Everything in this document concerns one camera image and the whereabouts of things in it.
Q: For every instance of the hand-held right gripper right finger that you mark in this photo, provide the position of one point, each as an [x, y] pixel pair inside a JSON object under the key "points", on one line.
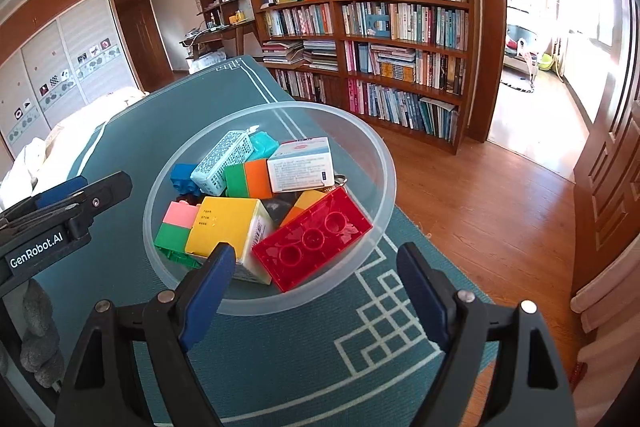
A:
{"points": [[422, 292]]}

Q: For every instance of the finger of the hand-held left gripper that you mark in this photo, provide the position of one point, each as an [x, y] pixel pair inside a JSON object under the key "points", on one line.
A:
{"points": [[105, 189], [60, 192]]}

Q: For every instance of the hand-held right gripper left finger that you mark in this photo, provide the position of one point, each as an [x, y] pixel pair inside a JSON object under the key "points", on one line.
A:
{"points": [[210, 292]]}

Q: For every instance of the pink green toy block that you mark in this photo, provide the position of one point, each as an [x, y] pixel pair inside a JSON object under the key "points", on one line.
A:
{"points": [[177, 214]]}

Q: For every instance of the blue toy block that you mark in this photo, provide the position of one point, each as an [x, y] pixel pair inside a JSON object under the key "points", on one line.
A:
{"points": [[182, 174]]}

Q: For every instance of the red toy block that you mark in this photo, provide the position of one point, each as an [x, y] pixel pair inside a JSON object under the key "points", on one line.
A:
{"points": [[310, 237]]}

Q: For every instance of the green orange toy block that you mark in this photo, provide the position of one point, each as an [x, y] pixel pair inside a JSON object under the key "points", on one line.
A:
{"points": [[240, 179]]}

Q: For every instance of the white patterned small box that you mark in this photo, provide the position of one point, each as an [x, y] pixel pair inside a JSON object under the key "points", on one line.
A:
{"points": [[220, 162]]}

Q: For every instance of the yellow orange toy block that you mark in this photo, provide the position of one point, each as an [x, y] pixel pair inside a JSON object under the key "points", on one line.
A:
{"points": [[305, 199]]}

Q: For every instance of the white medicine box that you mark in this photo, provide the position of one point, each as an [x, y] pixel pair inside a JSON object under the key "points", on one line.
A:
{"points": [[300, 172]]}

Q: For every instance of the teal floss container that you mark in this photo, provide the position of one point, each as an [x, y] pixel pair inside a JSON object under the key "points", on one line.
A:
{"points": [[262, 147]]}

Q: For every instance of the clear plastic bowl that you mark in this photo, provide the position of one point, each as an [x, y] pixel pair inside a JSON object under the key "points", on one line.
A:
{"points": [[350, 147]]}

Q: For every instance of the teal cloth desktop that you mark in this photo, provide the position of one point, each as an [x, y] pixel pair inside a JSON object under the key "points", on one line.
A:
{"points": [[300, 357]]}

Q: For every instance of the person's left hand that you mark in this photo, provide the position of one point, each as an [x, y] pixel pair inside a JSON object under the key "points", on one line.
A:
{"points": [[40, 337]]}

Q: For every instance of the white duvet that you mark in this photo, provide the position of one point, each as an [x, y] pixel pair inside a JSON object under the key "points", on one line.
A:
{"points": [[65, 142]]}

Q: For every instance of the white sliding door wardrobe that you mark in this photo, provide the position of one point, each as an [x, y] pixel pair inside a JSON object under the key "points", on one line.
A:
{"points": [[65, 57]]}

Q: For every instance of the brown wooden door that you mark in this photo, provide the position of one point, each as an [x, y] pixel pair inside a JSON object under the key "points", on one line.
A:
{"points": [[145, 37]]}

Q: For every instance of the white plastic tub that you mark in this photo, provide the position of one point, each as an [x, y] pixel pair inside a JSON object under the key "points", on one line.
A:
{"points": [[207, 62]]}

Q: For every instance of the wooden writing desk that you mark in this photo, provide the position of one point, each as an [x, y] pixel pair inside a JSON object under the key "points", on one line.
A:
{"points": [[235, 29]]}

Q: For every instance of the yellow desk ornament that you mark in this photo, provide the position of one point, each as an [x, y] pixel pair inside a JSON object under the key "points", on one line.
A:
{"points": [[237, 17]]}

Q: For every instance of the zebra striped rug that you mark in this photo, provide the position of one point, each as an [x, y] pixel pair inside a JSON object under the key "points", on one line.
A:
{"points": [[517, 87]]}

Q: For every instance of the wooden panel door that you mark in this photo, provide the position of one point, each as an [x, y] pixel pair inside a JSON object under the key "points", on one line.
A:
{"points": [[610, 132]]}

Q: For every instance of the green plastic basin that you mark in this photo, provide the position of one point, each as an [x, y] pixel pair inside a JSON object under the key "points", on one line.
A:
{"points": [[546, 62]]}

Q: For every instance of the blue keyhole book box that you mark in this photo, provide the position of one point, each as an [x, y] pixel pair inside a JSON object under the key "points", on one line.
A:
{"points": [[378, 26]]}

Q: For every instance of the rows of books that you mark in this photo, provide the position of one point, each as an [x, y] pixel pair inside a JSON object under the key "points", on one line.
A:
{"points": [[405, 22]]}

